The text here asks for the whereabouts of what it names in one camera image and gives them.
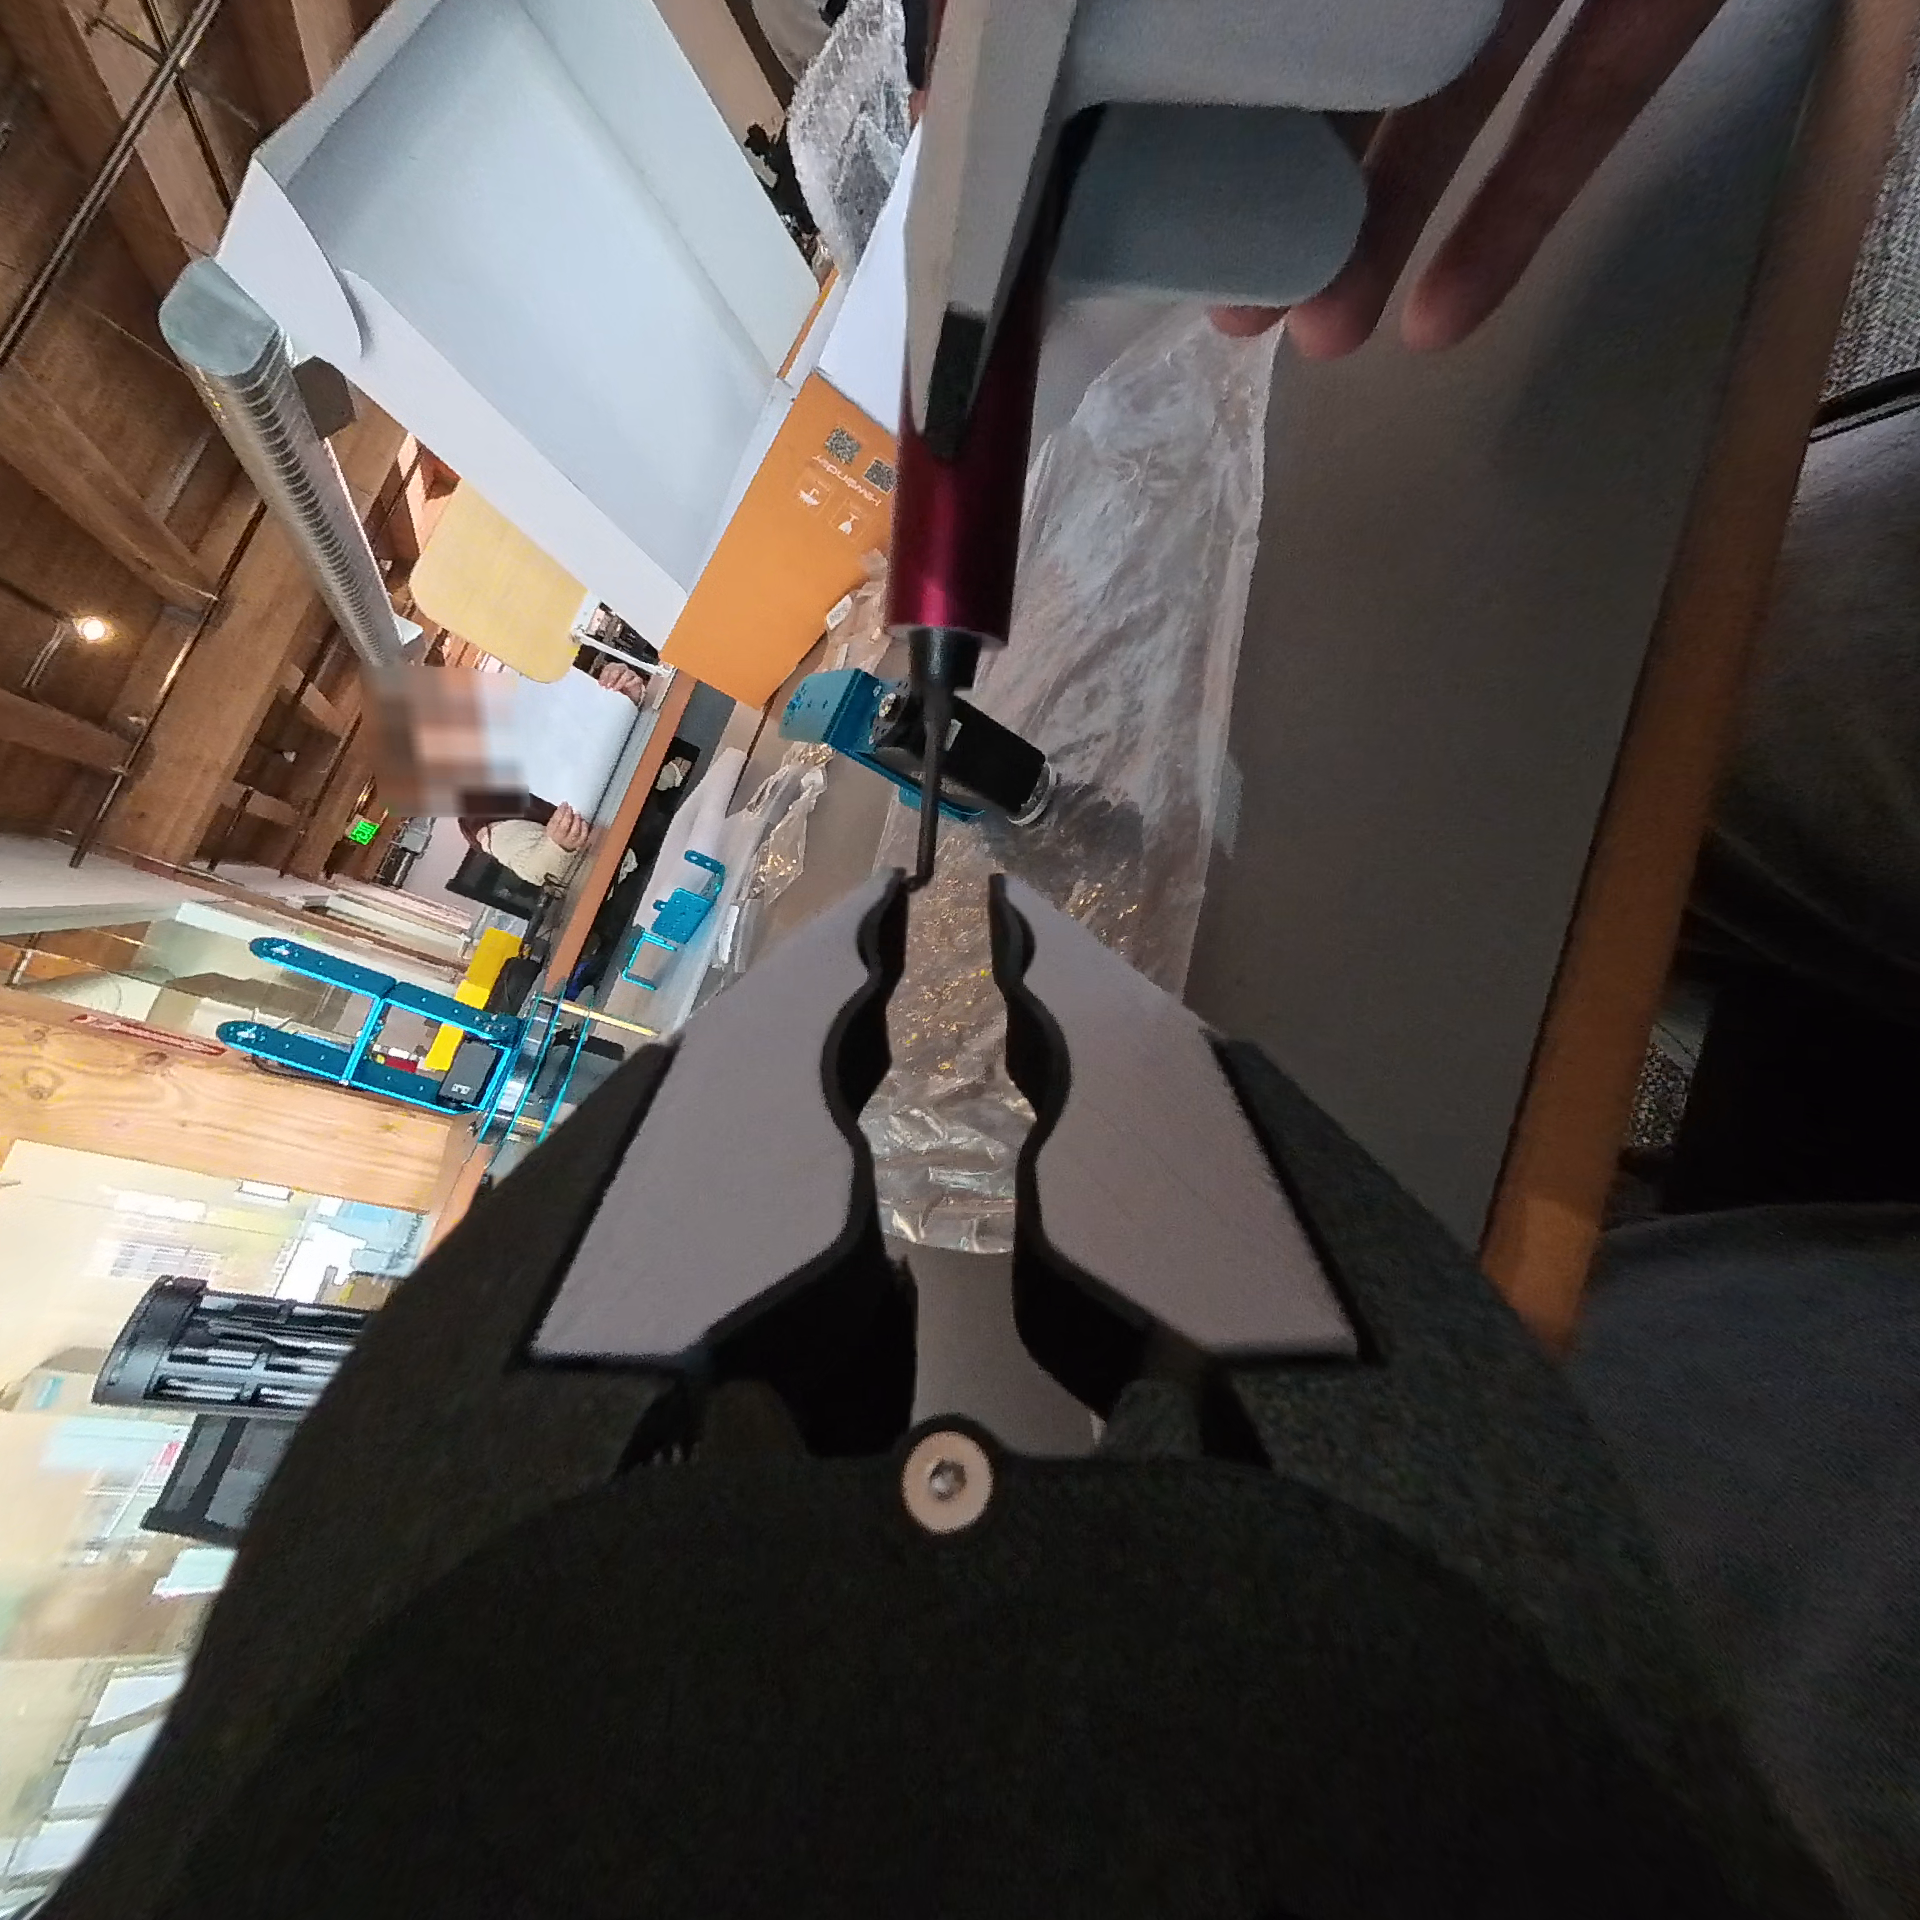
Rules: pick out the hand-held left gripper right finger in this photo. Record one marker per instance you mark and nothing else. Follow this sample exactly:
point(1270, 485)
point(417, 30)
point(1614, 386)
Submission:
point(1185, 1184)

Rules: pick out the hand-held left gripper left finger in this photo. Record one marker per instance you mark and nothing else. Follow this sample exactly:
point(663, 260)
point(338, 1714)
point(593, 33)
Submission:
point(705, 1171)

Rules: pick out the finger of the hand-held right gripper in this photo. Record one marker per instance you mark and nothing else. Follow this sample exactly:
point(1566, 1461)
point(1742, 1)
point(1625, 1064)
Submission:
point(985, 149)

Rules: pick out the red electric screwdriver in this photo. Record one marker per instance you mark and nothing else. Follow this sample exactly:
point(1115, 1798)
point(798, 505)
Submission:
point(954, 524)

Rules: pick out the blue metal bracket with servo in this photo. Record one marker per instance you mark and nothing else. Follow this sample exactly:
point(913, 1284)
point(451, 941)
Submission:
point(839, 714)

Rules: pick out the blue robot arm base assembly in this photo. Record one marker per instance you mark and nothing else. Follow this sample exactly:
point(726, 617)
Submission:
point(389, 1035)

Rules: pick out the grey desk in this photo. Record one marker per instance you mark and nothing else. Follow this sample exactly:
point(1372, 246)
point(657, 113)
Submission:
point(1426, 674)

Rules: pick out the person's right hand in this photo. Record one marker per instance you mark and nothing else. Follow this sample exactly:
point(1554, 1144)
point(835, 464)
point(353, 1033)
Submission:
point(1516, 180)

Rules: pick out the bubble wrap sheet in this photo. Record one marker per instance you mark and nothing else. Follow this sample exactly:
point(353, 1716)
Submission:
point(849, 120)

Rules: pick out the wooden edged table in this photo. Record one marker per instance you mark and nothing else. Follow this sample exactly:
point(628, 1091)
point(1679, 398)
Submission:
point(639, 796)

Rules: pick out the clear plastic bag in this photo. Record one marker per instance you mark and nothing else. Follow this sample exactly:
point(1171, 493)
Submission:
point(1141, 600)

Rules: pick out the orange white cardboard box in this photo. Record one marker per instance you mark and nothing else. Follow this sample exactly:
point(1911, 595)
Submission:
point(524, 299)

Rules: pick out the black cylindrical bit holder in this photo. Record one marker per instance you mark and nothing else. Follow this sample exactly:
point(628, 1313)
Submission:
point(226, 1342)

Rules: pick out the pale wooden board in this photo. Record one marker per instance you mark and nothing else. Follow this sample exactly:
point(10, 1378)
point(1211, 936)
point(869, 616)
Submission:
point(494, 586)

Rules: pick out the person's lap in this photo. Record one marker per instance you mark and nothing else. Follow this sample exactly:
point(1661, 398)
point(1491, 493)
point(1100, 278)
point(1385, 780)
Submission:
point(1771, 1500)

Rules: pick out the small blue metal bracket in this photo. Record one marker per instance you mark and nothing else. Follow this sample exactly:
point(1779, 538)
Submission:
point(693, 901)
point(662, 954)

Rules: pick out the silver ventilation duct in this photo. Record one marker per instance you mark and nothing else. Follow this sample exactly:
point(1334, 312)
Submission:
point(284, 435)

